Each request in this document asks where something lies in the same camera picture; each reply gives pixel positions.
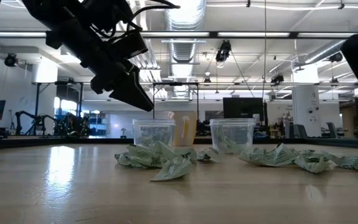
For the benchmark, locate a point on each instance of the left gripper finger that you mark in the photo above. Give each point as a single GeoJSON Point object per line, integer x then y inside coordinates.
{"type": "Point", "coordinates": [134, 96]}
{"type": "Point", "coordinates": [143, 88]}

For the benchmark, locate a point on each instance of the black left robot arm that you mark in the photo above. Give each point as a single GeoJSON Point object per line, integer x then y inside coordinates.
{"type": "Point", "coordinates": [57, 9]}

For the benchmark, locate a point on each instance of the black background robot arm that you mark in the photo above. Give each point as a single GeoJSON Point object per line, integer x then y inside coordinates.
{"type": "Point", "coordinates": [20, 116]}

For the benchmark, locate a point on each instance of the orange mug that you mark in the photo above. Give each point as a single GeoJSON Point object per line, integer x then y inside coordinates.
{"type": "Point", "coordinates": [186, 127]}

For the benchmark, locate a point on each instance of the wooden cabinet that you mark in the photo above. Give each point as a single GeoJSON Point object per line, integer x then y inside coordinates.
{"type": "Point", "coordinates": [348, 123]}

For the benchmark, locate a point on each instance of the white building column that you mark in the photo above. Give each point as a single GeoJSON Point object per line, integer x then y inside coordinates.
{"type": "Point", "coordinates": [306, 102]}

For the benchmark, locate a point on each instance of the grey chair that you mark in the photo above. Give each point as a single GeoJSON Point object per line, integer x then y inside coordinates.
{"type": "Point", "coordinates": [332, 129]}

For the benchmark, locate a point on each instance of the black ceiling-mounted device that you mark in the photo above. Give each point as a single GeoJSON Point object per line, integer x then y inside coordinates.
{"type": "Point", "coordinates": [11, 60]}

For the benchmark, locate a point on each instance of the crumpled green white sweetener packet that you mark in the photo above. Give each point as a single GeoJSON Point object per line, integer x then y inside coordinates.
{"type": "Point", "coordinates": [210, 155]}

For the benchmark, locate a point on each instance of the black monitor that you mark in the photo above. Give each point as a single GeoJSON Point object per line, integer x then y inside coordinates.
{"type": "Point", "coordinates": [244, 109]}

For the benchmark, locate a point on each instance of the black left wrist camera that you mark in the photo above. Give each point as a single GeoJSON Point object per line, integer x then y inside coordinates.
{"type": "Point", "coordinates": [132, 45]}

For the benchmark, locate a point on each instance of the tall black rig frame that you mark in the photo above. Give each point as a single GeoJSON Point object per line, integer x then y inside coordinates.
{"type": "Point", "coordinates": [37, 102]}

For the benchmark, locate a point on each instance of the silver ventilation duct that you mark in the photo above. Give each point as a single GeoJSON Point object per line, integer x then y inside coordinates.
{"type": "Point", "coordinates": [185, 18]}

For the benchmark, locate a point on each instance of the black overhead camera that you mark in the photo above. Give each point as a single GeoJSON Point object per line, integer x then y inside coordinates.
{"type": "Point", "coordinates": [224, 51]}

